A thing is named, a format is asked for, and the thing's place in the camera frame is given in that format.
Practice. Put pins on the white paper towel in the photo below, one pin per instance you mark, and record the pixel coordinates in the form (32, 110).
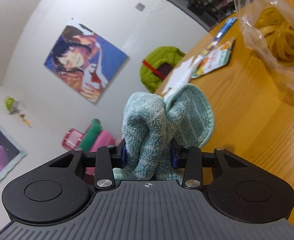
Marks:
(194, 61)

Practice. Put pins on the grey wall switch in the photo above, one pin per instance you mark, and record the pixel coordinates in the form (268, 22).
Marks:
(140, 7)

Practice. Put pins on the green wall ornament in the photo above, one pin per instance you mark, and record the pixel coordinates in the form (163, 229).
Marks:
(12, 107)

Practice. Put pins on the teal striped towel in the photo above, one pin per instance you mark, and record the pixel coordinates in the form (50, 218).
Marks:
(151, 122)

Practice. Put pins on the white paper sheet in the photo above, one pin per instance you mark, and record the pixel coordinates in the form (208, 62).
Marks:
(177, 74)

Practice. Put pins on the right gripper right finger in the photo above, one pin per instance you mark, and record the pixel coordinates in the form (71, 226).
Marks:
(190, 158)

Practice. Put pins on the plastic bag of rubber bands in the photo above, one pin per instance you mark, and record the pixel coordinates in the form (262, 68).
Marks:
(267, 27)

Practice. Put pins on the blue long packet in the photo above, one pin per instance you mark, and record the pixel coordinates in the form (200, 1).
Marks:
(220, 34)

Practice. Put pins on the anime poster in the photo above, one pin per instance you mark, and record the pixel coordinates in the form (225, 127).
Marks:
(84, 61)

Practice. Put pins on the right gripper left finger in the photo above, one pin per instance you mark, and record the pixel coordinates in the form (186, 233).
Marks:
(108, 157)

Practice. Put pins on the green orange snack packet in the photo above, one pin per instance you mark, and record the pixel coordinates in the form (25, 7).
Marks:
(216, 59)

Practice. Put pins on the pink water bottle green handle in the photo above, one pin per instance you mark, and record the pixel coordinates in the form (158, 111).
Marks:
(93, 138)

